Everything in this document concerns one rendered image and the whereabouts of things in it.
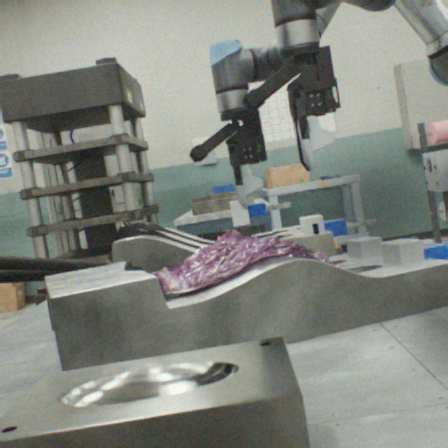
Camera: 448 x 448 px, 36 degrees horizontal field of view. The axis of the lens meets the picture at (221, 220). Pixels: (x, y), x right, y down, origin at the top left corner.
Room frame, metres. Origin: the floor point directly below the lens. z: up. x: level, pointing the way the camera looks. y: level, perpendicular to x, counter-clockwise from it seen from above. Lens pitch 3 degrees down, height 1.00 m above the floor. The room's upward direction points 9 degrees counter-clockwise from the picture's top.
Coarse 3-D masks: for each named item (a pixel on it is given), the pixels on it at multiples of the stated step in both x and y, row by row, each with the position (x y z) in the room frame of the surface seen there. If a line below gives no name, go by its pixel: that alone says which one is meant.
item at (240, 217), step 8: (232, 208) 1.48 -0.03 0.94; (240, 208) 1.48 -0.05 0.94; (248, 208) 1.49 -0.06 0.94; (256, 208) 1.49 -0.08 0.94; (264, 208) 1.49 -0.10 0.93; (272, 208) 1.50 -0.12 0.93; (280, 208) 1.50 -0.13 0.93; (232, 216) 1.48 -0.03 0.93; (240, 216) 1.48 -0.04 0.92; (248, 216) 1.48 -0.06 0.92; (256, 216) 1.49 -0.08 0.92; (240, 224) 1.48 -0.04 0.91; (248, 224) 1.48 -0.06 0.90
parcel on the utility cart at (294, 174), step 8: (272, 168) 7.11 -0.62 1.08; (280, 168) 7.11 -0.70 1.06; (288, 168) 7.11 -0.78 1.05; (296, 168) 7.12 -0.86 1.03; (304, 168) 7.13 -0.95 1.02; (272, 176) 7.10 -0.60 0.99; (280, 176) 7.10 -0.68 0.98; (288, 176) 7.11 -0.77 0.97; (296, 176) 7.12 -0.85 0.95; (304, 176) 7.13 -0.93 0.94; (272, 184) 7.11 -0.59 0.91; (280, 184) 7.11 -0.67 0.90; (288, 184) 7.11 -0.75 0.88
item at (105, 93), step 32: (96, 64) 5.14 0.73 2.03; (0, 96) 5.12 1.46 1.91; (32, 96) 5.11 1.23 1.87; (64, 96) 5.10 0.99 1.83; (96, 96) 5.09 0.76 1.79; (128, 96) 5.32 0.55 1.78; (32, 128) 5.74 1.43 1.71; (64, 128) 6.11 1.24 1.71; (32, 160) 5.27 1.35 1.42; (64, 160) 5.99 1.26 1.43; (96, 160) 6.40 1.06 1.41; (128, 160) 5.16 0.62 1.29; (32, 192) 5.14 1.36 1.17; (64, 192) 5.53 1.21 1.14; (96, 192) 6.40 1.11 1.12; (128, 192) 5.14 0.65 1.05; (32, 224) 5.17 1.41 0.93; (64, 224) 5.14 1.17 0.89; (96, 224) 5.13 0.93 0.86; (64, 256) 5.75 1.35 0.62; (96, 256) 5.15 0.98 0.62
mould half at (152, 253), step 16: (128, 240) 1.16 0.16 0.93; (144, 240) 1.15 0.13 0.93; (160, 240) 1.16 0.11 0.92; (288, 240) 1.15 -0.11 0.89; (304, 240) 1.15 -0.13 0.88; (320, 240) 1.15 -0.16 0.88; (128, 256) 1.16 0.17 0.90; (144, 256) 1.15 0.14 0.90; (160, 256) 1.15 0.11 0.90; (176, 256) 1.15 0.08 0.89; (48, 304) 1.16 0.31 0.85
